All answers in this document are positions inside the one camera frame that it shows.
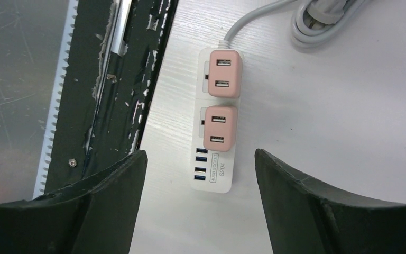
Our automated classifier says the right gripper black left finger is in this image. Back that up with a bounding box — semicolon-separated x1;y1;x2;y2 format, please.
0;150;148;253

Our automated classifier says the long white power strip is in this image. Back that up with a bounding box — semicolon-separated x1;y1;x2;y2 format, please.
189;48;244;193

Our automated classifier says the pink plug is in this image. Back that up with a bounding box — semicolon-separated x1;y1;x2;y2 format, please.
208;49;243;99
203;105;238;152

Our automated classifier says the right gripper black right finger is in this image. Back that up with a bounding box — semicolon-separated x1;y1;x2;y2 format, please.
255;149;406;253

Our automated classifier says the grey cable of white strip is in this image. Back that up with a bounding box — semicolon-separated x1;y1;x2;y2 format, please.
218;0;368;50

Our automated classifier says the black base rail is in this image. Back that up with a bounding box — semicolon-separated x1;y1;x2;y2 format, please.
33;1;178;197

